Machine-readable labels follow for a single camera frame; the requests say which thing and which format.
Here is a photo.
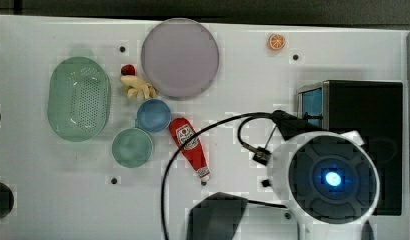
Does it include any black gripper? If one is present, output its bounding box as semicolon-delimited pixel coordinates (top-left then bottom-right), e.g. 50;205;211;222
270;110;322;141

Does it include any black toaster oven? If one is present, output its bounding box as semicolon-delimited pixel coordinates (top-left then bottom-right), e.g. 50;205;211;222
297;80;403;216

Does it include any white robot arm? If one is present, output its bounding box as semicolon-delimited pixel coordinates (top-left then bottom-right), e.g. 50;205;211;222
239;110;380;240

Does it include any orange slice toy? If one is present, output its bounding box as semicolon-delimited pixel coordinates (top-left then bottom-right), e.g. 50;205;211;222
267;34;286;51

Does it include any red ketchup bottle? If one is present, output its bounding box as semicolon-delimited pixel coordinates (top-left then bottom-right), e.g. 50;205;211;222
169;117;210;186

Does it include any round lilac plate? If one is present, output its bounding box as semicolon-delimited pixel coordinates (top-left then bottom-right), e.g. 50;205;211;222
141;18;220;99

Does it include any blue bowl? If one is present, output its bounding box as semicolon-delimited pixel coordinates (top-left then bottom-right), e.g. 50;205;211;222
137;99;171;133

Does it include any green bowl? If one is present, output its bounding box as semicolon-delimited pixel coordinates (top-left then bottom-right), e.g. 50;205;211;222
112;128;154;168

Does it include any peeled banana toy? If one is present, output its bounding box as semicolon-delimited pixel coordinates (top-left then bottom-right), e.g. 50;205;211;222
120;75;157;100

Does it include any red strawberry toy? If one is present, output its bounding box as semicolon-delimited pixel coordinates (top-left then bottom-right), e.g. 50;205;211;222
121;64;136;76

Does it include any green colander basket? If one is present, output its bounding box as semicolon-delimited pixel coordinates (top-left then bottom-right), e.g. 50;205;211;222
47;57;111;142

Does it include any black clamp knob lower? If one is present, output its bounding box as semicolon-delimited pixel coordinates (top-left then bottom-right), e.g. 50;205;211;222
0;182;15;219

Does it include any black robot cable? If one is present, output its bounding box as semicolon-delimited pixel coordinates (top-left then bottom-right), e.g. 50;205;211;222
160;111;277;240

